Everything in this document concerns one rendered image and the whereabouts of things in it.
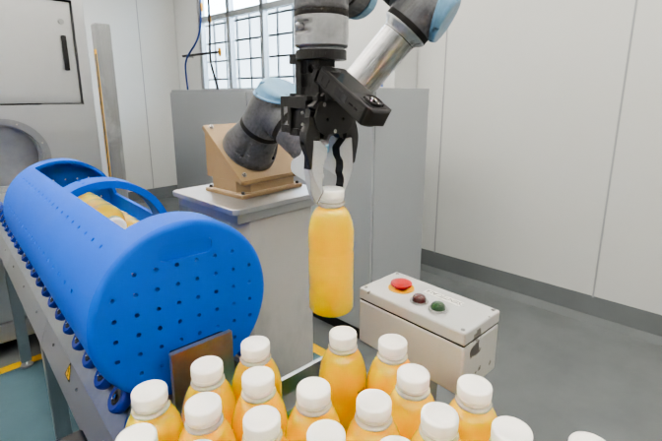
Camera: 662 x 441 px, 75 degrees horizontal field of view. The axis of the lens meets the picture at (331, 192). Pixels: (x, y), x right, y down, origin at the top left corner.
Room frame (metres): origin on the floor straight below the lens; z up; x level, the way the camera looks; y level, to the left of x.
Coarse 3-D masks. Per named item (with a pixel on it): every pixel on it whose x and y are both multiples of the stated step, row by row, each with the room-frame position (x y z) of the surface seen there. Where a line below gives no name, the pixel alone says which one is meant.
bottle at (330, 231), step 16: (320, 208) 0.61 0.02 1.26; (336, 208) 0.60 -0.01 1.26; (320, 224) 0.59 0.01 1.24; (336, 224) 0.59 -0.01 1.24; (352, 224) 0.61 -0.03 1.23; (320, 240) 0.59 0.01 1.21; (336, 240) 0.59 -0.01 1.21; (352, 240) 0.60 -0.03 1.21; (320, 256) 0.59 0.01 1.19; (336, 256) 0.59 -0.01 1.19; (352, 256) 0.61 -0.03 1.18; (320, 272) 0.59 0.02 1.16; (336, 272) 0.59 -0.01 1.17; (352, 272) 0.61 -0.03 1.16; (320, 288) 0.59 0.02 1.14; (336, 288) 0.59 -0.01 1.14; (352, 288) 0.61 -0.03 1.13; (320, 304) 0.59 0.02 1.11; (336, 304) 0.59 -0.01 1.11; (352, 304) 0.61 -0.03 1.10
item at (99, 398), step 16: (0, 224) 1.60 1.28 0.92; (16, 256) 1.28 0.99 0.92; (32, 288) 1.06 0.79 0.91; (48, 320) 0.90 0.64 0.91; (64, 320) 0.86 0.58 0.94; (64, 336) 0.82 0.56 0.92; (80, 352) 0.74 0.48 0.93; (80, 368) 0.71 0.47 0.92; (96, 368) 0.68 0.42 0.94; (96, 400) 0.63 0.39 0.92; (112, 416) 0.58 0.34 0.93; (112, 432) 0.56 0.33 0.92
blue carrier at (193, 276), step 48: (48, 192) 0.93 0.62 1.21; (96, 192) 1.32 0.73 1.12; (144, 192) 0.97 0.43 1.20; (48, 240) 0.75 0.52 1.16; (96, 240) 0.63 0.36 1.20; (144, 240) 0.58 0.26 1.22; (192, 240) 0.63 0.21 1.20; (240, 240) 0.68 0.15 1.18; (48, 288) 0.73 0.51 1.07; (96, 288) 0.54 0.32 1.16; (144, 288) 0.57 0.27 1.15; (192, 288) 0.62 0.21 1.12; (240, 288) 0.68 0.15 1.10; (96, 336) 0.53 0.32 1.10; (144, 336) 0.57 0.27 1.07; (192, 336) 0.62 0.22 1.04; (240, 336) 0.68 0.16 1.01
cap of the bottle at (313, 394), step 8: (304, 384) 0.44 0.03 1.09; (312, 384) 0.44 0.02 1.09; (320, 384) 0.44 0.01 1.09; (328, 384) 0.44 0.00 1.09; (304, 392) 0.42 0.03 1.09; (312, 392) 0.42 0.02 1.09; (320, 392) 0.42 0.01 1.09; (328, 392) 0.43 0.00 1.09; (304, 400) 0.42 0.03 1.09; (312, 400) 0.41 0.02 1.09; (320, 400) 0.42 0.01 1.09; (328, 400) 0.42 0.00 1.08; (304, 408) 0.42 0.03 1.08; (312, 408) 0.41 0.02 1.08; (320, 408) 0.42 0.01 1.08
